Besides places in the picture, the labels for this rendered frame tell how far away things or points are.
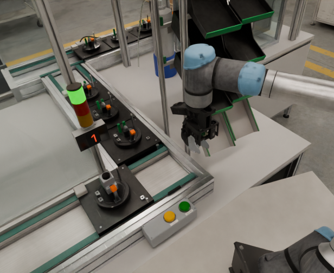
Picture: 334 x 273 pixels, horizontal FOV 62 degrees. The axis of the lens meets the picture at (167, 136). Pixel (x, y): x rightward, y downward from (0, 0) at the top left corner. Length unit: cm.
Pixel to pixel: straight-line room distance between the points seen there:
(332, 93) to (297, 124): 228
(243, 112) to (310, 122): 183
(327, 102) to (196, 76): 33
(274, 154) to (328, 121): 180
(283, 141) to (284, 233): 52
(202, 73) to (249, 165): 78
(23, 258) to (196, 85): 88
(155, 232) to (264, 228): 43
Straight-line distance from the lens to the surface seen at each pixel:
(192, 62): 67
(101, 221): 110
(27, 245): 123
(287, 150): 149
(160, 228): 105
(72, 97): 95
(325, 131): 306
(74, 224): 120
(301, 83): 78
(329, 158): 280
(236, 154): 141
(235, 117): 131
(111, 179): 106
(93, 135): 104
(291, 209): 127
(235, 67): 67
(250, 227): 119
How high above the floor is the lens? 188
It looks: 43 degrees down
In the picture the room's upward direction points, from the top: 6 degrees counter-clockwise
